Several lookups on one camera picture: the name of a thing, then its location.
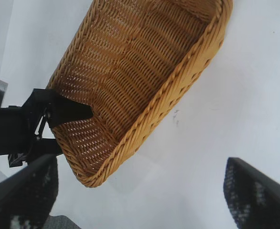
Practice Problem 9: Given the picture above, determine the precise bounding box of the brown woven wicker basket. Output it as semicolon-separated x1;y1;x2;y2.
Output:
45;0;234;189

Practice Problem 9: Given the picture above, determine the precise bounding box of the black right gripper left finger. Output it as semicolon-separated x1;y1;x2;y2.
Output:
0;154;59;229

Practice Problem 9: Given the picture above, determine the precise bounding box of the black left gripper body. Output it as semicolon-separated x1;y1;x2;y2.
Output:
0;88;59;167

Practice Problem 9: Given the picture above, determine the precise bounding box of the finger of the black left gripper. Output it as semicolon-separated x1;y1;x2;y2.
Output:
46;92;94;129
38;137;65;158

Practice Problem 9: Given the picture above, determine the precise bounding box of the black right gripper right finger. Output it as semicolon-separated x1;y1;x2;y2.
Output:
223;156;280;229

